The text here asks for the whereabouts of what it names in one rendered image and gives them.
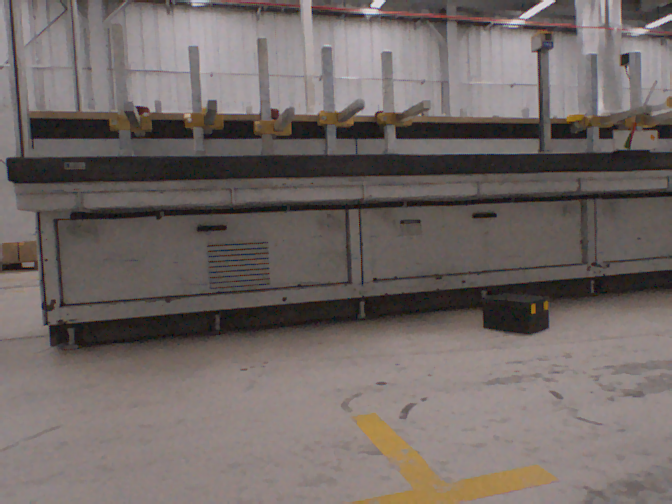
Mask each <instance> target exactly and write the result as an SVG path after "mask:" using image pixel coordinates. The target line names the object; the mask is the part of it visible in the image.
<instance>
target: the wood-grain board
mask: <svg viewBox="0 0 672 504"><path fill-rule="evenodd" d="M184 114H190V113H157V112H150V116H151V120H185V116H184ZM115 115H118V112H83V111H29V116H30V119H85V120H109V117H110V116H115ZM260 120H261V119H260V114H230V113H223V121H260ZM353 120H354V122H377V121H375V115H354V116H353ZM292 122H317V115H304V114H295V118H294V119H293V120H292ZM412 123H499V124H539V118H525V117H451V116H415V117H413V118H412ZM550 124H568V123H567V118H550ZM656 125H672V122H671V119H669V120H665V121H661V122H656Z"/></svg>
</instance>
